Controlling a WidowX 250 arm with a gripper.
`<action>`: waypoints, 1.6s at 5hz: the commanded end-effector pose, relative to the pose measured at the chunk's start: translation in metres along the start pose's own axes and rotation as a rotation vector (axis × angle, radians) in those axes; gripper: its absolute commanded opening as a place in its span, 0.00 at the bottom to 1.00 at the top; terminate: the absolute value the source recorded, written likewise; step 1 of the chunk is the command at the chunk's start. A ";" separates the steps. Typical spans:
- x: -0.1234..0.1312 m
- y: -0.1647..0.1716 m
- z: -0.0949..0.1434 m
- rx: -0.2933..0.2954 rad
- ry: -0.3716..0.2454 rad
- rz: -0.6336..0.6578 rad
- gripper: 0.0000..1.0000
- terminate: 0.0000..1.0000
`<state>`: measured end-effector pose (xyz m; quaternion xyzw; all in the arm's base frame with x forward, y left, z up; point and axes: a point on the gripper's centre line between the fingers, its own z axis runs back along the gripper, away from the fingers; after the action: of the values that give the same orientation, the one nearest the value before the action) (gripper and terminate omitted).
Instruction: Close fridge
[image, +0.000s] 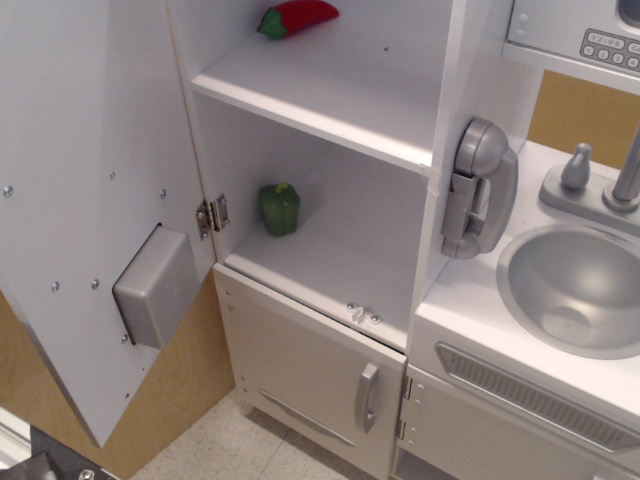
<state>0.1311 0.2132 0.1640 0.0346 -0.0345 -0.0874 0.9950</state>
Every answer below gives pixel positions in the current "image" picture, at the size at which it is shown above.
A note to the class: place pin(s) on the white fridge door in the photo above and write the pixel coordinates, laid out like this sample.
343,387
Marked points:
96,156

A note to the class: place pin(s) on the grey toy telephone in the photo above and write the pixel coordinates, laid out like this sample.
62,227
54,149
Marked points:
482,191

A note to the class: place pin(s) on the grey oven vent panel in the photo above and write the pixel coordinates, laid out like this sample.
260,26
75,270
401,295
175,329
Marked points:
549,407

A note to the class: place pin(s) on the white lower freezer door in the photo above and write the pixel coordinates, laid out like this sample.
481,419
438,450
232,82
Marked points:
302,368

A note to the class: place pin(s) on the white door latch catch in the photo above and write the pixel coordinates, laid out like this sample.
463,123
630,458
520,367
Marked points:
359,314

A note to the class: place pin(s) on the red toy chili pepper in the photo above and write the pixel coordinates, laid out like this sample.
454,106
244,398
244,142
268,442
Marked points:
291,17

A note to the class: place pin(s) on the green toy bell pepper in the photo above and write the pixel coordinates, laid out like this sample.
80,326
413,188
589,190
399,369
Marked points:
280,206

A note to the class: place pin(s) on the grey lower door handle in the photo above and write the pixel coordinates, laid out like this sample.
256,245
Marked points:
364,414

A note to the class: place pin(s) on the black metal base frame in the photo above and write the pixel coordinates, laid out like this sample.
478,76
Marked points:
51,459

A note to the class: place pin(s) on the toy microwave with keypad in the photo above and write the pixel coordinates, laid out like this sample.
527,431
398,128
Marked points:
592,40

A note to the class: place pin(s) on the white oven door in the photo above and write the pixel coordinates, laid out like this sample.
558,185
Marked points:
449,433

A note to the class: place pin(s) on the grey ice dispenser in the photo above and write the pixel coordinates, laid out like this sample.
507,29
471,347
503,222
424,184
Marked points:
157,288

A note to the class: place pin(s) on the grey toy faucet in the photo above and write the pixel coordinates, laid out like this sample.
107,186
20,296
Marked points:
573,188

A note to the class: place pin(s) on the grey toy sink basin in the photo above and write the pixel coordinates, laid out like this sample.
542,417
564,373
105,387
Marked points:
575,288

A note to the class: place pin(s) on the metal door hinge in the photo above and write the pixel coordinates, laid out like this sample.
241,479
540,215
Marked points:
212,216

